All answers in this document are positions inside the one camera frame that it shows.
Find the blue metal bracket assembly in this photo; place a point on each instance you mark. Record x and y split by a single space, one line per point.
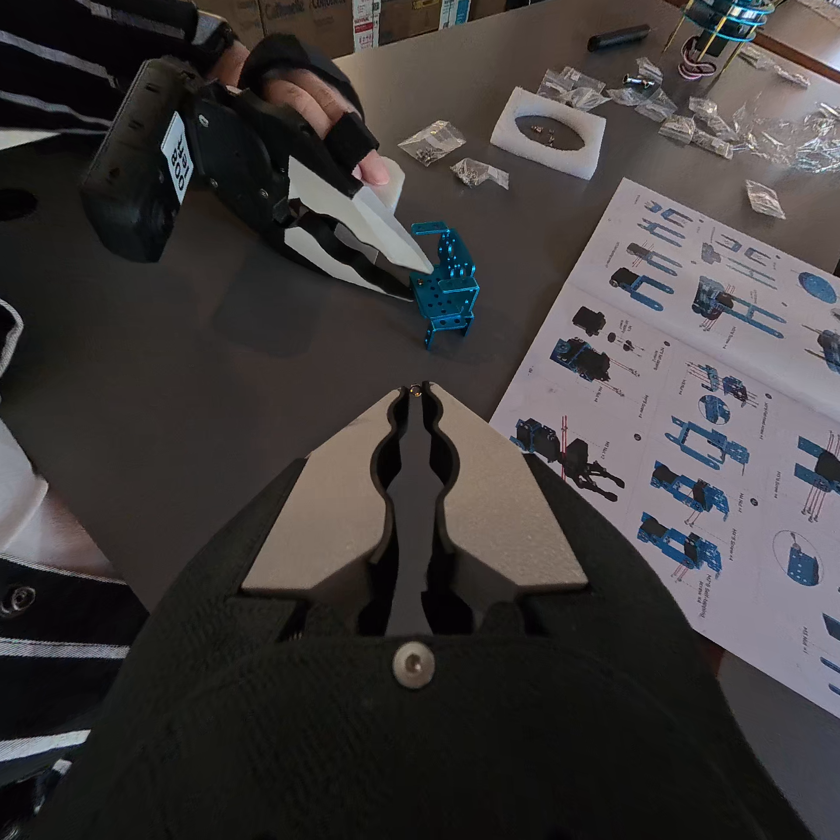
446 308

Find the printed instruction manual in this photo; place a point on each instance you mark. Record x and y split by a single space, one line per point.
754 216

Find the black cylindrical tool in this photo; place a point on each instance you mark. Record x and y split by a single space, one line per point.
617 38

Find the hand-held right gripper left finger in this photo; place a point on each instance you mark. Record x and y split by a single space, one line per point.
328 525

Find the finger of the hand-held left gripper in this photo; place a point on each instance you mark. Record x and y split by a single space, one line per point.
348 262
367 223

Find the crumpled clear plastic wrap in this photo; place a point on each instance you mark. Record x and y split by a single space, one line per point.
787 138

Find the small clear parts bag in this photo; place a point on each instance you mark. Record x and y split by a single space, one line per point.
764 199

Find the person's left forearm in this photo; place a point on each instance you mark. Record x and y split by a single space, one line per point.
79 52

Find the pile of small plastic bags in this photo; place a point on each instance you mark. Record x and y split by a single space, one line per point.
656 105

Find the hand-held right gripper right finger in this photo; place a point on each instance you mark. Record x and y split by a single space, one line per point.
505 525

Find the dark grey desk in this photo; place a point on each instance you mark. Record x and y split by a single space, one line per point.
197 394

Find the white foam block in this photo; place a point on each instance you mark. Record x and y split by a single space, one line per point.
558 163

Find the person's torso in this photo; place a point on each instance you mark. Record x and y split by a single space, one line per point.
39 499

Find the person's left hand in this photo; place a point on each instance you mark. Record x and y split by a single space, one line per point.
308 98

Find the stack of cardboard boxes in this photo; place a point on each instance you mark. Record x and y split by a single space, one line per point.
328 23

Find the clear bag of screws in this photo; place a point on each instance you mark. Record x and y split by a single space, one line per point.
430 141
479 172

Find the blue toy robot arm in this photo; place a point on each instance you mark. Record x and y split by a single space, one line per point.
715 33

